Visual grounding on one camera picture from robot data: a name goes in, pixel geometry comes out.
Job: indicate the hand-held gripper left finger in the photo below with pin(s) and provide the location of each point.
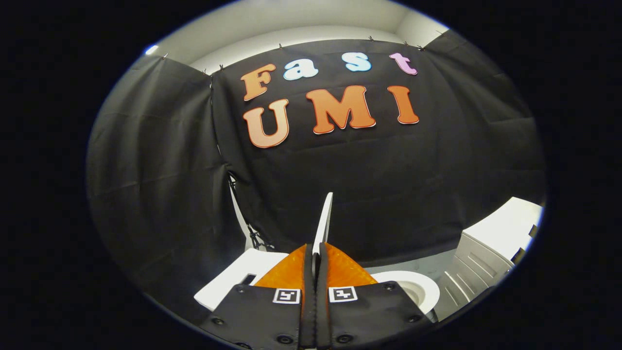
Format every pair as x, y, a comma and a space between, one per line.
262, 316

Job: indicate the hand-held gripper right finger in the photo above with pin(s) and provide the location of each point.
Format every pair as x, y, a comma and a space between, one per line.
369, 316

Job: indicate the white toilet lid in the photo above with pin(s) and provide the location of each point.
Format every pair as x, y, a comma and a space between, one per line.
324, 218

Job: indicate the black backdrop stand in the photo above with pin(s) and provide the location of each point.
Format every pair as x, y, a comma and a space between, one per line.
248, 218

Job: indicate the black backdrop cloth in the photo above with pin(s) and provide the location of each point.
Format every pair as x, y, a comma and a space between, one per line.
364, 184

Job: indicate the white cabinet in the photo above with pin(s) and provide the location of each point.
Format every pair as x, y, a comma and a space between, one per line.
491, 243

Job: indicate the ceiling light panel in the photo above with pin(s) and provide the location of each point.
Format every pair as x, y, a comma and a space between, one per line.
151, 49

